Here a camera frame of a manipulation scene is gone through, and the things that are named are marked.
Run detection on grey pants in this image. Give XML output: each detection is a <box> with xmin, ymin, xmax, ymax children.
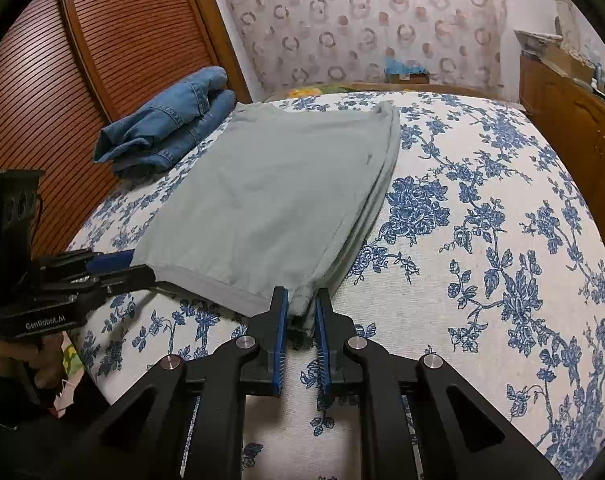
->
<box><xmin>130</xmin><ymin>101</ymin><xmax>402</xmax><ymax>346</ymax></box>

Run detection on colourful flower blanket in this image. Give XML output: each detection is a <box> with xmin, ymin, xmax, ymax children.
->
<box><xmin>287</xmin><ymin>85</ymin><xmax>363</xmax><ymax>99</ymax></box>

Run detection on blue plastic bag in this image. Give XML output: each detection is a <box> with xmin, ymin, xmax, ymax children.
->
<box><xmin>385</xmin><ymin>56</ymin><xmax>425</xmax><ymax>75</ymax></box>

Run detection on person's left forearm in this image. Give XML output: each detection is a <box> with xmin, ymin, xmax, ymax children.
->
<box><xmin>0</xmin><ymin>370</ymin><xmax>113</xmax><ymax>480</ymax></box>

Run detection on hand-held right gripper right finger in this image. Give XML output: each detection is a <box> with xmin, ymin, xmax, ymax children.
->
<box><xmin>315</xmin><ymin>287</ymin><xmax>563</xmax><ymax>480</ymax></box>

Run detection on open cardboard box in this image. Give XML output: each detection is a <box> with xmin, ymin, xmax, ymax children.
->
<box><xmin>542</xmin><ymin>42</ymin><xmax>595</xmax><ymax>81</ymax></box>

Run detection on small cardboard box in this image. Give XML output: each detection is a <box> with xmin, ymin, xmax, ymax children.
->
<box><xmin>386</xmin><ymin>71</ymin><xmax>430</xmax><ymax>85</ymax></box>

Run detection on wooden louvred wardrobe door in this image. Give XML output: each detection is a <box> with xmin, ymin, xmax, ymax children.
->
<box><xmin>0</xmin><ymin>0</ymin><xmax>128</xmax><ymax>261</ymax></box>
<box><xmin>57</xmin><ymin>0</ymin><xmax>253</xmax><ymax>126</ymax></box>

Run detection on bed with blue floral sheet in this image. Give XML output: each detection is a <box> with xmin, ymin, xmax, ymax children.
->
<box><xmin>65</xmin><ymin>91</ymin><xmax>605</xmax><ymax>480</ymax></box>

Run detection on wooden cabinet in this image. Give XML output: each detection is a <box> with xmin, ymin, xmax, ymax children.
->
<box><xmin>518</xmin><ymin>52</ymin><xmax>605</xmax><ymax>201</ymax></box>

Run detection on person's left hand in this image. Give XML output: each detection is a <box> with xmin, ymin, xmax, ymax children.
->
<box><xmin>0</xmin><ymin>332</ymin><xmax>68</xmax><ymax>391</ymax></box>

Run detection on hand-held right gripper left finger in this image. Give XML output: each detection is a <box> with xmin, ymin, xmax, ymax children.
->
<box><xmin>45</xmin><ymin>286</ymin><xmax>290</xmax><ymax>480</ymax></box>

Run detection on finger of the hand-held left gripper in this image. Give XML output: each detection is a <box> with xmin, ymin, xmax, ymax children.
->
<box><xmin>100</xmin><ymin>265</ymin><xmax>158</xmax><ymax>293</ymax></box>
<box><xmin>85</xmin><ymin>250</ymin><xmax>136</xmax><ymax>272</ymax></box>

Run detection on folded blue jeans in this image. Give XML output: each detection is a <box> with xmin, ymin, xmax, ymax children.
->
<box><xmin>93</xmin><ymin>66</ymin><xmax>237</xmax><ymax>178</ymax></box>

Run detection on ring patterned curtain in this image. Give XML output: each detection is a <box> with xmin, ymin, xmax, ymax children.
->
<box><xmin>205</xmin><ymin>0</ymin><xmax>508</xmax><ymax>92</ymax></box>

